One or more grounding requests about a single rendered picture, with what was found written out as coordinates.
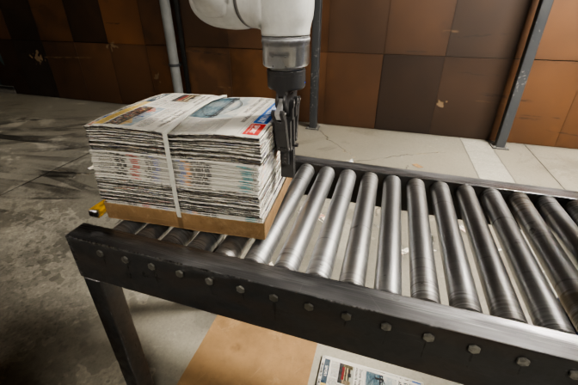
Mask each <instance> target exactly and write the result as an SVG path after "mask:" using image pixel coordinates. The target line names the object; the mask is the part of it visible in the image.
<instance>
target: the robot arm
mask: <svg viewBox="0 0 578 385"><path fill-rule="evenodd" d="M189 3H190V6H191V9H192V10H193V12H194V13H195V14H196V15H197V16H198V17H199V18H200V19H201V20H202V21H203V22H205V23H207V24H209V25H211V26H214V27H216V28H225V29H234V30H241V29H249V28H257V29H260V30H261V43H262V59H263V65H264V66H265V67H268V69H267V86H268V87H269V88H270V89H271V90H274V91H275V92H276V98H275V101H274V102H275V107H276V110H272V111H271V116H272V119H273V122H274V133H275V139H276V146H277V148H276V149H277V151H280V167H281V176H282V177H288V178H294V176H295V147H298V144H297V143H295V141H297V140H298V115H299V104H300V100H301V98H300V96H297V90H300V89H303V88H304V87H305V68H304V67H305V66H307V65H308V64H309V62H310V41H311V38H310V30H311V23H312V20H313V15H314V7H315V0H189Z"/></svg>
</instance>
